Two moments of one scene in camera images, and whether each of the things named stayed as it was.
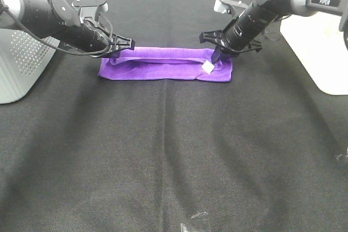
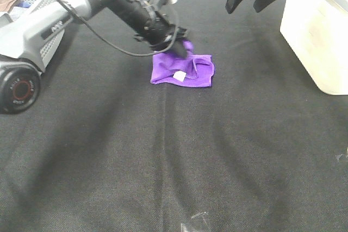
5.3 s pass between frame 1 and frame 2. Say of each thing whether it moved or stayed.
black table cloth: stayed
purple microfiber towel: moved
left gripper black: moved
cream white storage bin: stayed
